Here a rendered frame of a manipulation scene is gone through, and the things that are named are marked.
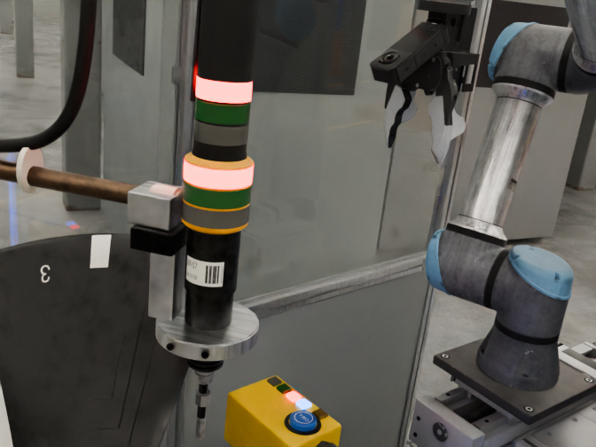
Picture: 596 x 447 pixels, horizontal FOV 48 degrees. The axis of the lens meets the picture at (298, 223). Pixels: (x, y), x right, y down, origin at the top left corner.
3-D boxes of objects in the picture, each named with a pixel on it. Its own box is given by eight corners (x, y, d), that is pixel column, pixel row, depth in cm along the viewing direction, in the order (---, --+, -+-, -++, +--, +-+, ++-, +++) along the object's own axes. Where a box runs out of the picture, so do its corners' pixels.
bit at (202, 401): (191, 440, 48) (195, 379, 47) (194, 431, 50) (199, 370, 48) (205, 442, 48) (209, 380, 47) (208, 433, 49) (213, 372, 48)
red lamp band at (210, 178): (171, 182, 41) (172, 162, 40) (199, 166, 45) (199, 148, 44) (239, 193, 40) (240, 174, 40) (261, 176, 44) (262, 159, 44)
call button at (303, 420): (283, 423, 99) (285, 413, 99) (303, 414, 102) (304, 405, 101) (301, 438, 97) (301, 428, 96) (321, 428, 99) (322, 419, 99)
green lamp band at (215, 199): (170, 201, 41) (171, 183, 41) (198, 184, 45) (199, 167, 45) (237, 214, 40) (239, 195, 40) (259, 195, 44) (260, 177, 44)
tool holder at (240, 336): (108, 341, 44) (110, 199, 41) (156, 297, 50) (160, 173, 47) (238, 372, 42) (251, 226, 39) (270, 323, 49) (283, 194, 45)
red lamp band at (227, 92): (186, 98, 39) (187, 76, 39) (207, 90, 43) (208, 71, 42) (240, 105, 39) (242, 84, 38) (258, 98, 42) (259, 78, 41)
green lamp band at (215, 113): (185, 119, 40) (186, 98, 39) (206, 111, 43) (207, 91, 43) (239, 128, 39) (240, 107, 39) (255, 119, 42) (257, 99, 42)
